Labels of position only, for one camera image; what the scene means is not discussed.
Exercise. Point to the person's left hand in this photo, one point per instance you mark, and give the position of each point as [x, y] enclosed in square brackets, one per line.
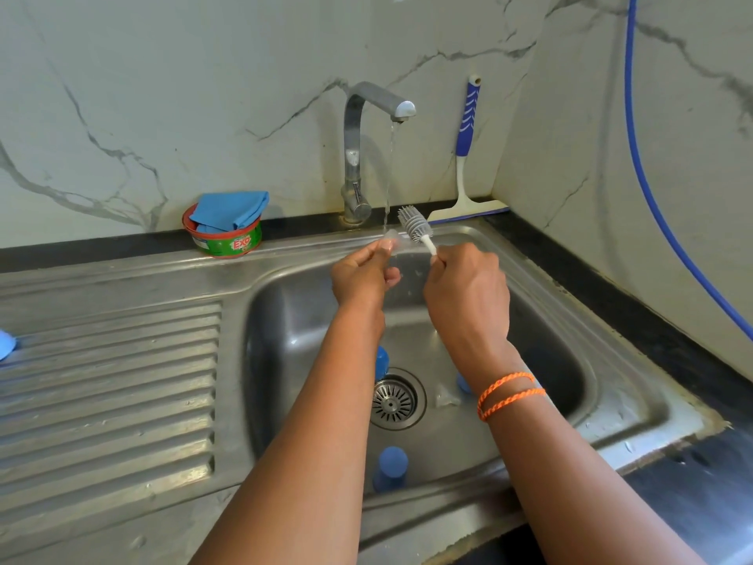
[359, 276]

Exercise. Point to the person's right hand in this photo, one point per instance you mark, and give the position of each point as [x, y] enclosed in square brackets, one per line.
[470, 300]

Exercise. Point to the person's right fingers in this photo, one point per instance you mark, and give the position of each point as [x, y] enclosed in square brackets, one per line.
[452, 254]

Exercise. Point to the person's left fingers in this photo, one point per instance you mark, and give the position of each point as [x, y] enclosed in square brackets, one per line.
[372, 252]

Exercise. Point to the clear silicone bottle nipple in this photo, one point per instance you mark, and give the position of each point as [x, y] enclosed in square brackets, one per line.
[393, 241]

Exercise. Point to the grey silicone bottle brush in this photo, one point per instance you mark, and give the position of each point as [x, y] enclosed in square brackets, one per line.
[415, 223]

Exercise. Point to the person's right forearm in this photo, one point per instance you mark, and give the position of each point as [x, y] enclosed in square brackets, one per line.
[565, 482]

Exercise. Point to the person's left forearm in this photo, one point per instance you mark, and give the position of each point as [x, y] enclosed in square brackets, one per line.
[312, 441]

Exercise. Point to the chrome sink faucet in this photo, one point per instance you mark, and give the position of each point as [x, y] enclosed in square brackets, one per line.
[353, 158]

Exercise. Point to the blue plastic bottle part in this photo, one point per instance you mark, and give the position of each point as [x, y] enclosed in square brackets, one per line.
[382, 363]

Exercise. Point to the blue and white squeegee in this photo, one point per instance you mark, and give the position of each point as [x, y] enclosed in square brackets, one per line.
[465, 135]

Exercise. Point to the small blue plastic part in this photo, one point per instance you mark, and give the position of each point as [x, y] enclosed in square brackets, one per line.
[464, 384]

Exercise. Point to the green and red dish soap tub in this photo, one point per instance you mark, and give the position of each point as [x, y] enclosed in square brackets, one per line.
[229, 244]

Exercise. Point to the clear plastic piece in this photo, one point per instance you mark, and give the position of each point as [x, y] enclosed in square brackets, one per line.
[448, 397]

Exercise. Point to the blue cleaning cloth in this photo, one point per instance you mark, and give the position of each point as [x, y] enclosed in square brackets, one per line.
[229, 210]

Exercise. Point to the round metal drain strainer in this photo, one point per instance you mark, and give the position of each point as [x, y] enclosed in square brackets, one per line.
[395, 401]

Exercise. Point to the blue plastic bottle cap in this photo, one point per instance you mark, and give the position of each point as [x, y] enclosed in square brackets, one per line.
[390, 467]

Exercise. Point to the stainless steel sink with drainboard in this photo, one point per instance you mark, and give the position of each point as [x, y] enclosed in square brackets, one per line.
[117, 358]

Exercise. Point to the light blue plastic item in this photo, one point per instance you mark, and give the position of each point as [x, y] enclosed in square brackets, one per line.
[6, 345]

